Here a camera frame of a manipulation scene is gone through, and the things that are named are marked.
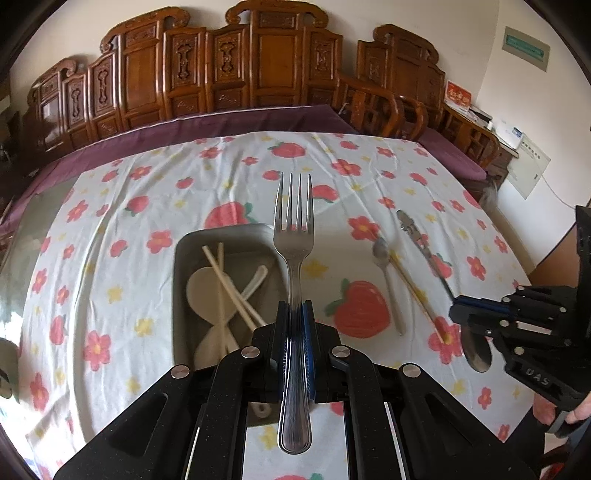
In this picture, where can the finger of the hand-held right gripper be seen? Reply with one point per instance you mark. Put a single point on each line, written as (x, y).
(480, 302)
(471, 318)

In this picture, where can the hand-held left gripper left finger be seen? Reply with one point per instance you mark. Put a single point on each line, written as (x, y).
(282, 350)

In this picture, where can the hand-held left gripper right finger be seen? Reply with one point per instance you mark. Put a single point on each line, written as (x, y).
(309, 350)

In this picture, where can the large metal spoon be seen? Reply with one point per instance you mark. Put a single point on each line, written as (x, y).
(478, 355)

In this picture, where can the wooden spoons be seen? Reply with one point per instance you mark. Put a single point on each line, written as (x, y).
(214, 348)

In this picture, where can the cream chopstick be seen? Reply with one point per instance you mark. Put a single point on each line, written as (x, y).
(221, 286)
(226, 277)
(415, 290)

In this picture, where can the metal fork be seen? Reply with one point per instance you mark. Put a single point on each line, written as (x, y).
(293, 244)

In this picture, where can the metal tray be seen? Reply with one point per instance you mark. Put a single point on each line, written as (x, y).
(240, 240)

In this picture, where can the person's right hand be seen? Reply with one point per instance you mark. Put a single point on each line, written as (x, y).
(582, 410)

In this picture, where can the small metal spoon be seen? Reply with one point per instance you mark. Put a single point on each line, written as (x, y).
(382, 254)

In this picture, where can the purple seat cushion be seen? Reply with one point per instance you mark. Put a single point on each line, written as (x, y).
(452, 154)

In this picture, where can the strawberry print tablecloth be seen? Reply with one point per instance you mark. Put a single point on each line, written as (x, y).
(138, 230)

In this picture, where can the red card box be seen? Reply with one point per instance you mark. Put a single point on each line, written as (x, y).
(458, 94)

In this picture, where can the purple tablecloth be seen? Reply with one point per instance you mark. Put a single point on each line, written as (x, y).
(184, 124)

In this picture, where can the carved wooden armchair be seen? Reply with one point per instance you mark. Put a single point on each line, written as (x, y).
(406, 64)

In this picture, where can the carved wooden sofa back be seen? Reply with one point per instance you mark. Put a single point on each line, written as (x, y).
(277, 64)
(138, 78)
(60, 106)

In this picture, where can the white wall panel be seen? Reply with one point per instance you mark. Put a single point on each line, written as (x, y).
(528, 157)

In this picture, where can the green wall sign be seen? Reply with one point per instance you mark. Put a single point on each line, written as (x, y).
(526, 48)

